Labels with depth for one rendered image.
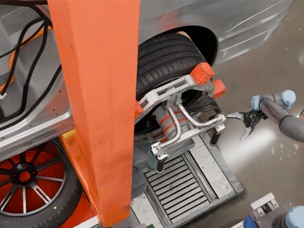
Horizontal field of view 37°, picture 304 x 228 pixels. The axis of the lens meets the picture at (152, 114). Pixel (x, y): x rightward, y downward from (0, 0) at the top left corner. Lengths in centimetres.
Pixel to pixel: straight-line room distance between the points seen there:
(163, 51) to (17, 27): 83
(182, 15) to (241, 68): 166
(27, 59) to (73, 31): 152
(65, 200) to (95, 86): 154
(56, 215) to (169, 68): 105
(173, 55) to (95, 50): 125
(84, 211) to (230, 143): 120
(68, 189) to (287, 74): 204
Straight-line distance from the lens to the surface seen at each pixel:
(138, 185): 275
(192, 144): 313
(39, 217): 263
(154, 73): 218
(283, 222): 223
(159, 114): 239
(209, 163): 320
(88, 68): 108
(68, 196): 264
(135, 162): 299
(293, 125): 208
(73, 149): 254
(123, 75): 118
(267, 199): 244
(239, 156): 335
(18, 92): 262
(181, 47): 232
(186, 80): 224
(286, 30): 407
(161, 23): 208
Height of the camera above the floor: 301
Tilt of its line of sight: 62 degrees down
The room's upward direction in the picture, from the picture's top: 7 degrees clockwise
